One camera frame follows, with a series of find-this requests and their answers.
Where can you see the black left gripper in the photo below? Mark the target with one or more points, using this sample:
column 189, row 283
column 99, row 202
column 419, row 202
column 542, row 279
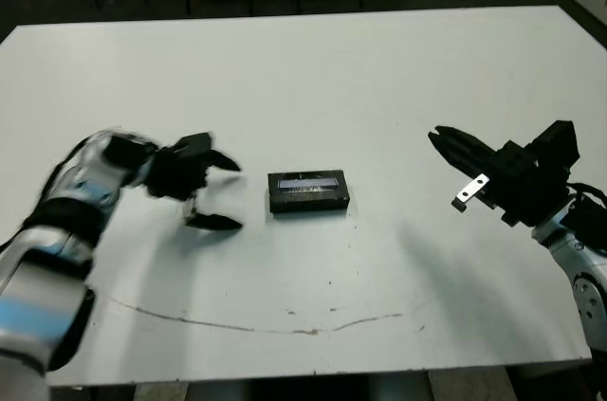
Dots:
column 175, row 178

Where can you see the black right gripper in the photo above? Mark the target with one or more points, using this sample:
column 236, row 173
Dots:
column 521, row 187

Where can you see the black box with clear window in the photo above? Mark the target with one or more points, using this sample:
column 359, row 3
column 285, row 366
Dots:
column 308, row 183

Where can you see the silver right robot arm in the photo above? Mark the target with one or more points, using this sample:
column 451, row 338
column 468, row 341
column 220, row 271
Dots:
column 588, row 278

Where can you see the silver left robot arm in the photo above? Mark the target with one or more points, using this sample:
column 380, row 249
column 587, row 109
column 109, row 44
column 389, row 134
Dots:
column 42, row 249

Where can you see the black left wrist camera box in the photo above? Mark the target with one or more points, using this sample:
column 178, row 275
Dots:
column 192, row 145

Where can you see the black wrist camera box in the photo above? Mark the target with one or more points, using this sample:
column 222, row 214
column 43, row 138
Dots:
column 559, row 142
column 192, row 145

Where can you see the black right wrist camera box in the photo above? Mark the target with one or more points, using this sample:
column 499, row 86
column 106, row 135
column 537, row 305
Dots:
column 559, row 142

